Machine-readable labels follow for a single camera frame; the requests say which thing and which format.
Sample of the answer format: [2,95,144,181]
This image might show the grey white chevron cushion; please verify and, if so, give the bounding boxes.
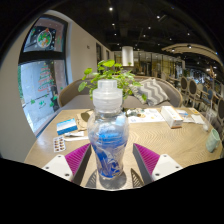
[131,77,171,107]

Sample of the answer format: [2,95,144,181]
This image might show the pill blister pack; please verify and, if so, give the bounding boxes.
[52,135,67,154]

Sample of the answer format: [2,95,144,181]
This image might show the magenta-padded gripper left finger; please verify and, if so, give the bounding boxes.
[41,143,93,186]

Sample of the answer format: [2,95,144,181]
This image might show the clear blue-labelled water bottle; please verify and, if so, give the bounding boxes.
[86,79,131,191]

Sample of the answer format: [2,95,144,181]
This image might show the white and blue booklet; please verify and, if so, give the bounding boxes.
[176,107,205,125]

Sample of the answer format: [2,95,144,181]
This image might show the white paper leaflets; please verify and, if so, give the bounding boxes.
[127,107,166,124]

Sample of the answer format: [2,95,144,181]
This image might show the group of dining chairs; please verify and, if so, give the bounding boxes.
[177,74,224,134]

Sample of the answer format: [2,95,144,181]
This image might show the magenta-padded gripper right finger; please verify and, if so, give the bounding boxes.
[132,143,184,186]

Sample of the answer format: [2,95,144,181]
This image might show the green potted plant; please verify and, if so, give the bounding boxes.
[77,58,148,101]

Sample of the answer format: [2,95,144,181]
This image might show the black-framed decorated window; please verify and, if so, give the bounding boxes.
[17,14,70,135]

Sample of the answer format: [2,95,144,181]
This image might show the group of ceiling lights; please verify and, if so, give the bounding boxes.
[105,4,196,51]

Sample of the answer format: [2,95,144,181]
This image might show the blue and white packet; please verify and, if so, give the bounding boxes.
[55,117,79,136]

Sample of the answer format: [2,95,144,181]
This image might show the white round column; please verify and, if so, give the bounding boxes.
[121,45,135,67]

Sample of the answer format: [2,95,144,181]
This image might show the light green mug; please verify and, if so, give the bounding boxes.
[205,128,222,154]

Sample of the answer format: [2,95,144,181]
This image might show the grey wood-framed sofa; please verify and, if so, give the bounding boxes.
[56,75,185,110]

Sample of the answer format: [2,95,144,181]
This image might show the white cardboard box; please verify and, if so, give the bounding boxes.
[160,105,184,130]

